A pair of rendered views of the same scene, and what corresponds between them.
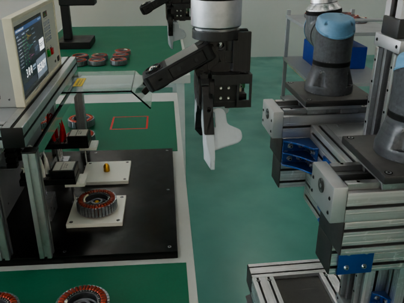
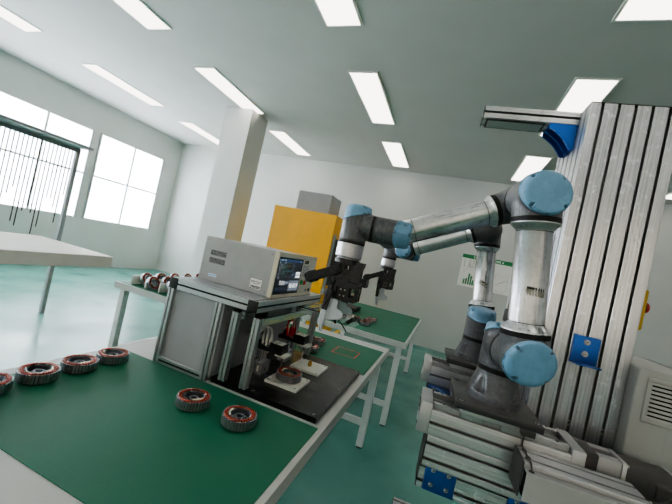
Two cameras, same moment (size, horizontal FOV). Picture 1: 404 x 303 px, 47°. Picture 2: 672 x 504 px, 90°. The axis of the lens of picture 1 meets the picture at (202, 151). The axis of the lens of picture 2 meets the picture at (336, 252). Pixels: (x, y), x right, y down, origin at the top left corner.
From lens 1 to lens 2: 41 cm
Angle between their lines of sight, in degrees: 33
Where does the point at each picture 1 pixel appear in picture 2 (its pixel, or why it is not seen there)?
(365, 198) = (446, 418)
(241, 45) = (357, 269)
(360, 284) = not seen: outside the picture
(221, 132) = (331, 311)
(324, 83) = (466, 351)
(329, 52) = (472, 329)
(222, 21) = (347, 252)
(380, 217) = (457, 442)
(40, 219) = (248, 361)
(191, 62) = (328, 271)
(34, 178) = (254, 334)
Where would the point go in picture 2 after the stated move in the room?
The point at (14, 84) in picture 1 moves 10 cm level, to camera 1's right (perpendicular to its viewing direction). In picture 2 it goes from (269, 284) to (289, 290)
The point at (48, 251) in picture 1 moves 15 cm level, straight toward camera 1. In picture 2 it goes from (244, 384) to (231, 401)
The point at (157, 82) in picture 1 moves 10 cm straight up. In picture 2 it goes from (309, 276) to (317, 242)
